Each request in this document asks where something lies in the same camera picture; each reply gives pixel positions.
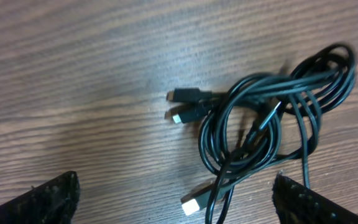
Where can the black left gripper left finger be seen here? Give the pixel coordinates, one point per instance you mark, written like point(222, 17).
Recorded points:
point(54, 202)

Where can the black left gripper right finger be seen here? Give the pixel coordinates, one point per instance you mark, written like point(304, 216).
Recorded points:
point(296, 204)

